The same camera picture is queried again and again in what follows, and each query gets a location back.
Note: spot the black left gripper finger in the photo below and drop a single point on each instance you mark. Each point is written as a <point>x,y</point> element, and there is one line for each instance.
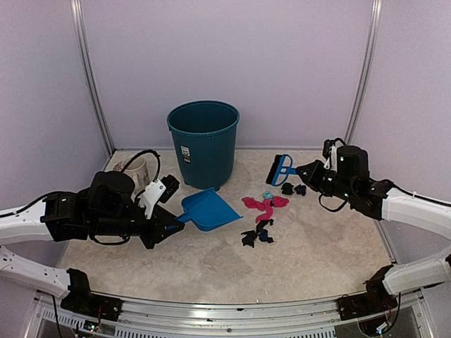
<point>157,236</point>
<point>161,216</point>

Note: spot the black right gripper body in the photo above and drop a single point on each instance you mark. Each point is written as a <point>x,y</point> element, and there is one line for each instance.
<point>340,186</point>

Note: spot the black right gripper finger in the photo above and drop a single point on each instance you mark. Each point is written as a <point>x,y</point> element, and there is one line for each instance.
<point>309,168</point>
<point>314,180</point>

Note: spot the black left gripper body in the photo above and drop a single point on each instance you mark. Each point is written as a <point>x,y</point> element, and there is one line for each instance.
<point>113,225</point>

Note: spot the blue hand brush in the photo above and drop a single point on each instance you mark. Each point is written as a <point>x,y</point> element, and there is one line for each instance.
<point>281,168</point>

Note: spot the blue plastic dustpan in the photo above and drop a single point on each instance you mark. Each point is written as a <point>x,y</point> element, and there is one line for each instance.
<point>207,210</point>

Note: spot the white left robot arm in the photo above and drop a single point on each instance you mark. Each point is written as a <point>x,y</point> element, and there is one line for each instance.
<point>24,225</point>

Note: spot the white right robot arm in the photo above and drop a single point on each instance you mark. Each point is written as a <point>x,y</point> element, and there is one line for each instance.
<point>344,249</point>

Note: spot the small navy paper scrap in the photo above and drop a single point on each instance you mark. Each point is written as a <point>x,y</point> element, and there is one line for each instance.
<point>301,189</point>

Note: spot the small black paper scrap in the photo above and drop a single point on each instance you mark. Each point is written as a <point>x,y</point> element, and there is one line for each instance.
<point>287,189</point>

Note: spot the light blue paper scrap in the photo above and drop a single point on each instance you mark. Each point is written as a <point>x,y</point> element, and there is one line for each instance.
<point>267,195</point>

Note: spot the white ceramic mug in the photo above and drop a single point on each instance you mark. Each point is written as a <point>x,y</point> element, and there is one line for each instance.
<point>138,172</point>

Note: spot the long black paper strip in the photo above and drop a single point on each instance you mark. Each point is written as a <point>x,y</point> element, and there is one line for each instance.
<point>249,238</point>

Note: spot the teal plastic waste bin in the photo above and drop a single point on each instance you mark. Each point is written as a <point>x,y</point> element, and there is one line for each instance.
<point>204,136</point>

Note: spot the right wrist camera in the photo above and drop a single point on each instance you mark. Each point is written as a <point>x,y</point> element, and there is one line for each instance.
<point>330,154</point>

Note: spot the aluminium front rail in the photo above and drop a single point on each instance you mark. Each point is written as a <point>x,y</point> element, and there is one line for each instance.
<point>311,318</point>

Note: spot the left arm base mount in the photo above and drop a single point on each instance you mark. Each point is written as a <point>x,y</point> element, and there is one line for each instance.
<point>82,300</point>

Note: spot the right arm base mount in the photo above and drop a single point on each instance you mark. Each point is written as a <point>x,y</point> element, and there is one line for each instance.
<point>374,300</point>

